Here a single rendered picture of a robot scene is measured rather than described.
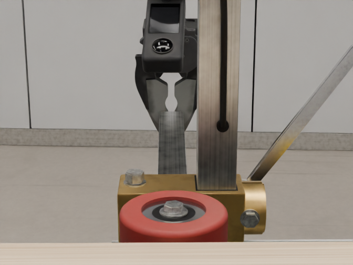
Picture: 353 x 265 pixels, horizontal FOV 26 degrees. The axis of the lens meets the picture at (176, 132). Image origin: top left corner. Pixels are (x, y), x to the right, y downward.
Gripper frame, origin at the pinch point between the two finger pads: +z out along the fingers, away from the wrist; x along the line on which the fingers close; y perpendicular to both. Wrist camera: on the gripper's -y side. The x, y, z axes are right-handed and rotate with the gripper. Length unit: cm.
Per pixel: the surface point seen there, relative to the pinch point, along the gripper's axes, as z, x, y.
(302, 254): -9.0, -9.0, -47.4
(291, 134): -8.1, -12.0, -21.8
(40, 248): -9.0, 8.6, -46.6
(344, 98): 66, -74, 227
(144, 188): -5.4, 2.3, -28.7
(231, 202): -4.5, -5.6, -29.8
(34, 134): 85, 63, 233
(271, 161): -5.6, -10.0, -22.8
